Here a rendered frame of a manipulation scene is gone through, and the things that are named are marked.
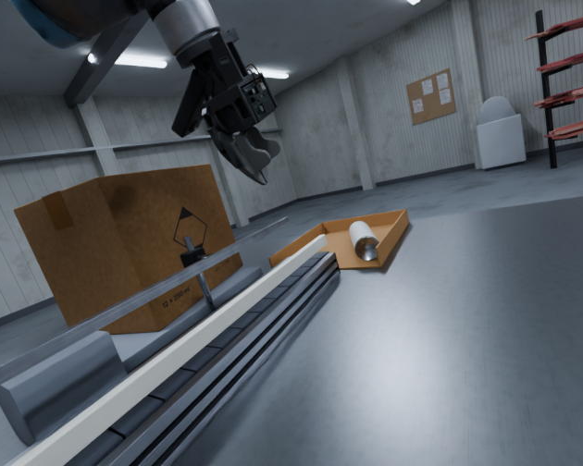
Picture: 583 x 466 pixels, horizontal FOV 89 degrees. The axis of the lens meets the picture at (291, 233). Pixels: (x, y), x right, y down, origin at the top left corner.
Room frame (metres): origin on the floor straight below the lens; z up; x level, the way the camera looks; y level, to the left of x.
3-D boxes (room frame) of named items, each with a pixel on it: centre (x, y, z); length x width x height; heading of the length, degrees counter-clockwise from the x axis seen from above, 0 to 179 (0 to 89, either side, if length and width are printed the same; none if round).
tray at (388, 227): (0.72, -0.12, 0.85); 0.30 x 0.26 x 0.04; 146
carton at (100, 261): (0.66, 0.31, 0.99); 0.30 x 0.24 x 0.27; 157
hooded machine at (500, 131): (5.88, -4.52, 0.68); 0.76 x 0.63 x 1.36; 48
